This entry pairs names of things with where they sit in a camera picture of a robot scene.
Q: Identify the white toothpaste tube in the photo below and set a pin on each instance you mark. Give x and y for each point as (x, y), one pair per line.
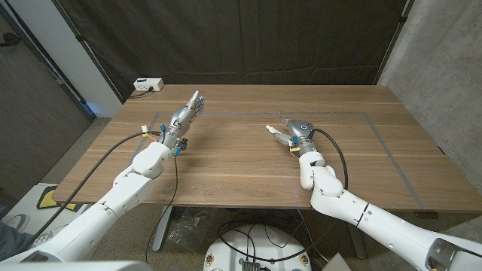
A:
(271, 129)

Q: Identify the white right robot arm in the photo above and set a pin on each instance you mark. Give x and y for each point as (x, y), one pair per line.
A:
(339, 199)

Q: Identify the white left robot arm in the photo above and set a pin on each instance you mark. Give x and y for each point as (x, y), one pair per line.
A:
(128, 188)

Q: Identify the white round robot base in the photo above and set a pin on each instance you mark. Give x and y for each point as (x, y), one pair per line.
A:
(263, 244)

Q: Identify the white box corner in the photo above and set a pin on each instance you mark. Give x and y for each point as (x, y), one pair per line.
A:
(337, 265)

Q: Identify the black backdrop stand pole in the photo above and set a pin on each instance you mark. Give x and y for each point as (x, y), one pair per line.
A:
(84, 48)
(393, 37)

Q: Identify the white and yellow floor mat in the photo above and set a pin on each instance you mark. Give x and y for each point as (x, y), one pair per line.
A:
(34, 203)

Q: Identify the person's leg in jeans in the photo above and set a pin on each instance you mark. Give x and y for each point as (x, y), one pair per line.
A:
(11, 241)

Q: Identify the clear plastic bag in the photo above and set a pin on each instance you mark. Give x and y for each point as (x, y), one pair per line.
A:
(192, 226)

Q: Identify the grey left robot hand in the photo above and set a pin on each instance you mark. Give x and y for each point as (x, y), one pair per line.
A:
(180, 118)

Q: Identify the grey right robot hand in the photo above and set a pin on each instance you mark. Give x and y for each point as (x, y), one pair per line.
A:
(299, 130)

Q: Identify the black wall-mounted object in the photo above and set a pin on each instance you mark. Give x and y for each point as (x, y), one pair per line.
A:
(9, 38)

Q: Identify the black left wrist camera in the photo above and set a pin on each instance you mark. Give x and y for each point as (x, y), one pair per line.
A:
(182, 144)

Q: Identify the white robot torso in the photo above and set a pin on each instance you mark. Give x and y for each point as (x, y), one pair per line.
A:
(75, 266)

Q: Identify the white power strip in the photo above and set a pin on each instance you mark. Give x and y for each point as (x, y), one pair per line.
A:
(148, 84)

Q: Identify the white shoe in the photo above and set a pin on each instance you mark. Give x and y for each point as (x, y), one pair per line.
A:
(50, 235)

